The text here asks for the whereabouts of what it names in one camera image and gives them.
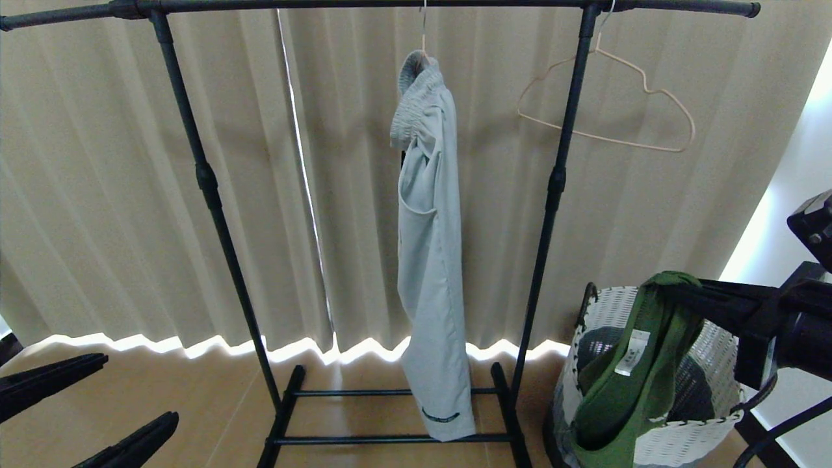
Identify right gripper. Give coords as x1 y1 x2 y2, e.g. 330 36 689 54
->
734 279 832 391

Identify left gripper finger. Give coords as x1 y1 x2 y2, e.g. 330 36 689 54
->
0 353 109 423
71 411 179 468

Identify green garment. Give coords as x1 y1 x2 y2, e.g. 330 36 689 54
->
571 271 706 468

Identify pale grey shorts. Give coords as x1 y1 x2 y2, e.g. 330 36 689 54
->
390 51 477 443

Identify white laundry basket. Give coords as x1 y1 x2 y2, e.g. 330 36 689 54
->
543 283 748 468

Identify black clothes rack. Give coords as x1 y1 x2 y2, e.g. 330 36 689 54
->
0 0 761 468

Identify beige curtain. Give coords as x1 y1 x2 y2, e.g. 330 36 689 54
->
0 0 832 355

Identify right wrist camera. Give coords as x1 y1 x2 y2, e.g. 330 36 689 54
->
780 190 832 290

